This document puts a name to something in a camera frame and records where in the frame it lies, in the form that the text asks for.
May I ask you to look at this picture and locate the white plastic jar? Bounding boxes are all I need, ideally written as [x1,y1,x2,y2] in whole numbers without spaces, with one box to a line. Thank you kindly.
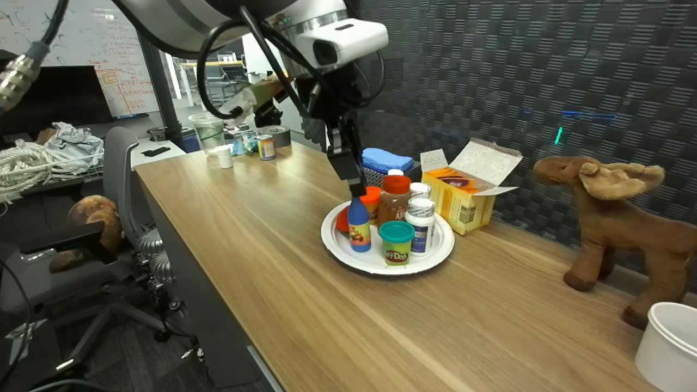
[216,141,235,173]

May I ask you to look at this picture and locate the orange lid yellow dough tub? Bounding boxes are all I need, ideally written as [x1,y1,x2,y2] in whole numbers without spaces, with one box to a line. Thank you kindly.
[359,186,386,218]

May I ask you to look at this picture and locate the white rope pile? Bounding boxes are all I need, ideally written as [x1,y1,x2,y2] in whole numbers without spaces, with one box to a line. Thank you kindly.
[0,120,108,207]

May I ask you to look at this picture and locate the blue-capped small bottle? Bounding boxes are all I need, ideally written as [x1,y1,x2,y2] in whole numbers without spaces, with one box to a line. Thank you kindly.
[346,195,374,255]

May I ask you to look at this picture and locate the white paper plate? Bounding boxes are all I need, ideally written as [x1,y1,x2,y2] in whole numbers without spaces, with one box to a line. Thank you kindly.
[318,198,456,278]

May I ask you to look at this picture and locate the teal lid green dough tub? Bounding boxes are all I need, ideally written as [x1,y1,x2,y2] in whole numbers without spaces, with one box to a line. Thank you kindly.
[377,220,416,267]

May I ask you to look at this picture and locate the white bowl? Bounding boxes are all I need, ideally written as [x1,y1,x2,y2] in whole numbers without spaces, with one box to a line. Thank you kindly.
[631,301,697,392]

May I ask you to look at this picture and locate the yellow can silver lid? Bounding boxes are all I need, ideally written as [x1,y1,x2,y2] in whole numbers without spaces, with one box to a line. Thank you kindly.
[256,133,278,164]

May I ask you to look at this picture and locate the white bottle silver foil top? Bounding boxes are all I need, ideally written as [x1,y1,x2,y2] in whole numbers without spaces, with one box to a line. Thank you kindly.
[407,180,435,206]

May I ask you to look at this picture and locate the white bottle blue label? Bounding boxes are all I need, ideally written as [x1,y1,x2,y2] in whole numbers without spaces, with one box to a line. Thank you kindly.
[403,196,437,255]

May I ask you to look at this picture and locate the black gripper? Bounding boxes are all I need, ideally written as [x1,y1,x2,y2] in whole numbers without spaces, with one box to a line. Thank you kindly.
[296,61,370,201]

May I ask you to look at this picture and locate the black camera cable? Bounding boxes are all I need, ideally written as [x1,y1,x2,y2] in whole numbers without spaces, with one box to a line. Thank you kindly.
[194,7,310,123]

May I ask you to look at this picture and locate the brown plush on chair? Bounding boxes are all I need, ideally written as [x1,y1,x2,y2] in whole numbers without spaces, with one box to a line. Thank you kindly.
[65,195,124,257]

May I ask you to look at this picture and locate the blue sponge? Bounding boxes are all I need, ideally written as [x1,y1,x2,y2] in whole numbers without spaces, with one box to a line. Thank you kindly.
[359,146,416,176]

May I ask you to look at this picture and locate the brown moose plush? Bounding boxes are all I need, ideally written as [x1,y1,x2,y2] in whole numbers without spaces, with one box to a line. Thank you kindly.
[532,155,697,330]

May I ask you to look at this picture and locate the spice jar orange lid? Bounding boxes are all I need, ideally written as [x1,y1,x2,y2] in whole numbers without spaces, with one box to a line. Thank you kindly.
[373,175,414,226]

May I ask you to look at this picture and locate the black mesh box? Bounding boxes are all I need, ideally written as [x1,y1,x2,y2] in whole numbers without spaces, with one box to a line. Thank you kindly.
[359,162,422,192]

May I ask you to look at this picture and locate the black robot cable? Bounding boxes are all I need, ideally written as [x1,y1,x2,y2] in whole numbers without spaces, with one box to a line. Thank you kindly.
[0,0,71,114]

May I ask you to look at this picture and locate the black office chair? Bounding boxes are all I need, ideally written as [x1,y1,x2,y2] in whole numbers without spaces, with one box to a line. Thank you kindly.
[0,127,207,384]

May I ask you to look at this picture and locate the yellow cardboard box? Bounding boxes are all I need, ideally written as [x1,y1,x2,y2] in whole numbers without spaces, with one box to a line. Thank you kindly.
[418,137,525,237]

